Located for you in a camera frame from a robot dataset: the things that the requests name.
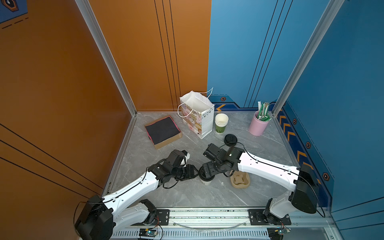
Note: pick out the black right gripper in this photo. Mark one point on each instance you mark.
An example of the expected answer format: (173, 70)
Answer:
(211, 171)

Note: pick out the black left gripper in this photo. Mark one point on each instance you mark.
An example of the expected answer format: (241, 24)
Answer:
(190, 172)

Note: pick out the black plastic cup lid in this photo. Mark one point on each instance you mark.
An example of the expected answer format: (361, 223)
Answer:
(204, 176)

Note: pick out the white paper cup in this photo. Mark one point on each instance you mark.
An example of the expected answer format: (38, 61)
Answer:
(205, 182)

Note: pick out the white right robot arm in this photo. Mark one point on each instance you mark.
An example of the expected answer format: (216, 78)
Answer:
(302, 187)

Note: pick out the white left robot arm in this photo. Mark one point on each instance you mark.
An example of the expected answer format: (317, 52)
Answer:
(101, 217)

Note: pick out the stack of pulp cup carriers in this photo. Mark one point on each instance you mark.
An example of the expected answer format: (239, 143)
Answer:
(240, 180)

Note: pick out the stack of black cup lids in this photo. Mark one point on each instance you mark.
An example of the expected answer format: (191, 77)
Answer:
(230, 140)

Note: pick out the cardboard napkin box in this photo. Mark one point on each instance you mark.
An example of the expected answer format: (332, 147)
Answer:
(179, 136)

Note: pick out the stack of green paper cups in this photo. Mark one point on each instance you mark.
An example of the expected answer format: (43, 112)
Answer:
(221, 121)

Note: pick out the cartoon animal paper gift bag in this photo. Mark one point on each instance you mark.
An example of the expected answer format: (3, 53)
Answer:
(197, 112)

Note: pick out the pink straw holder cup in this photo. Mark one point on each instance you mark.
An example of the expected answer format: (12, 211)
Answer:
(257, 127)

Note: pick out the small green circuit board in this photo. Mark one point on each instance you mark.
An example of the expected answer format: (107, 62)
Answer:
(148, 234)

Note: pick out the bundle of wrapped straws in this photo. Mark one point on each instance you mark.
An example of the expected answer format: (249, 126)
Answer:
(263, 114)

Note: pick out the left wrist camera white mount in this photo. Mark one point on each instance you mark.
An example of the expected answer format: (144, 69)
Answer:
(186, 157)

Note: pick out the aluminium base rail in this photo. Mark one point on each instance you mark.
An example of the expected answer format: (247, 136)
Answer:
(230, 224)

